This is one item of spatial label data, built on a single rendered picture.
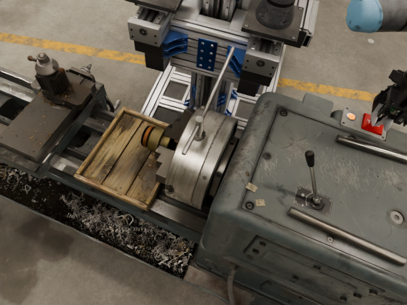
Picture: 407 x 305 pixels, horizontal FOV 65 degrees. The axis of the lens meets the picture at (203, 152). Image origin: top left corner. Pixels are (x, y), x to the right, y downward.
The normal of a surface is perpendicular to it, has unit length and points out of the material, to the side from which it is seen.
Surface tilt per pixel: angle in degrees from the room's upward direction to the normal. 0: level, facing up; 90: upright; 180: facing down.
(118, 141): 0
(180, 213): 0
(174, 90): 0
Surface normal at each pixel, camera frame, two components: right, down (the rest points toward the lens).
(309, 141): 0.07, -0.49
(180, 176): -0.27, 0.36
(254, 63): -0.29, 0.82
